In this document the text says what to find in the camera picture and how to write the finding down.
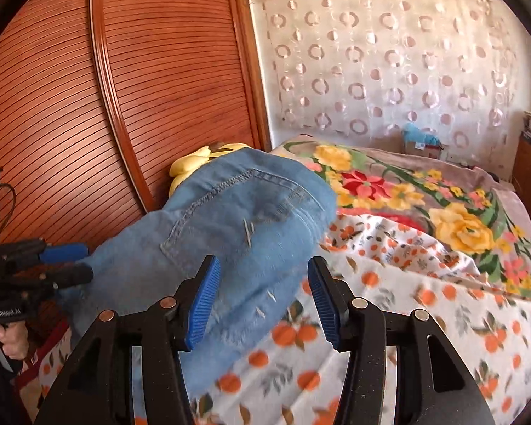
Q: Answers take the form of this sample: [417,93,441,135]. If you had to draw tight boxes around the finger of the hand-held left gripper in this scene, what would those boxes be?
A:
[0,239,90,266]
[9,264,93,289]

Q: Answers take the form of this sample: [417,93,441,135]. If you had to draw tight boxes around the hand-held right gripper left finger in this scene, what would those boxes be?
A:
[34,255,222,425]

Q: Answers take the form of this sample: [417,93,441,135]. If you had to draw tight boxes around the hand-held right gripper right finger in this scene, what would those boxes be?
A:
[307,256,496,425]

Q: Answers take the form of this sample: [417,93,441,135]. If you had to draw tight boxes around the blue denim pants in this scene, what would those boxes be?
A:
[68,148,337,401]

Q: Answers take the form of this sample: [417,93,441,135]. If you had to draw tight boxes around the person's left hand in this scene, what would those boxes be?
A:
[2,321,29,359]

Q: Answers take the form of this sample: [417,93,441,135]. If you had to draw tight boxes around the orange-print white bed sheet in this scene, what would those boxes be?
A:
[35,212,531,425]

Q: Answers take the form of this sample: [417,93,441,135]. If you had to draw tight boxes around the yellow plush toy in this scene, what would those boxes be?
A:
[169,142,253,196]

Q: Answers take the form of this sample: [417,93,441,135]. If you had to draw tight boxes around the floral blanket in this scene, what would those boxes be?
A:
[270,135,531,302]

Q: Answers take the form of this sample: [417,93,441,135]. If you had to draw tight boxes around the slatted wooden wardrobe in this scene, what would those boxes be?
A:
[0,0,273,319]

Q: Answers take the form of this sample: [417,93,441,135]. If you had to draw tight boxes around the small cardboard box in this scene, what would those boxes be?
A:
[402,135,443,160]

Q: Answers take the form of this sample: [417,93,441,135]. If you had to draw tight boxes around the sheer circle-pattern curtain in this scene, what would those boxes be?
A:
[248,0,525,173]

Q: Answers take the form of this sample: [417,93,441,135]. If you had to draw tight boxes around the black cable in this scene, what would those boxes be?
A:
[0,183,17,240]

